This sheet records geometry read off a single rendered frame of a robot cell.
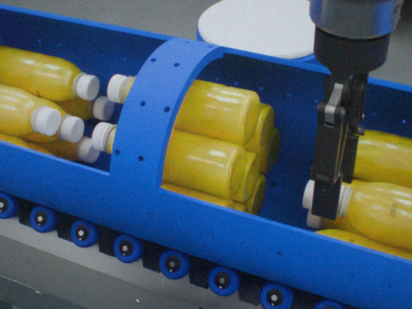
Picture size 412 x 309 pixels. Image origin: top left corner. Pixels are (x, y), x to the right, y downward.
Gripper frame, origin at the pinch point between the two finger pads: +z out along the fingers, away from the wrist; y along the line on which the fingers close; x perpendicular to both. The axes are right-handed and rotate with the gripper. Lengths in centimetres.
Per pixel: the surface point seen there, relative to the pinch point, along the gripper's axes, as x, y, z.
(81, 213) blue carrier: 31.9, -8.0, 10.7
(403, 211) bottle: -8.6, -1.9, 0.5
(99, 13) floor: 189, 220, 117
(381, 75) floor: 27, 214, 116
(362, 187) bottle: -3.3, 0.3, 0.6
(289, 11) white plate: 26, 60, 11
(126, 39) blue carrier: 37.4, 16.2, -2.3
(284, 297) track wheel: 3.5, -5.3, 17.5
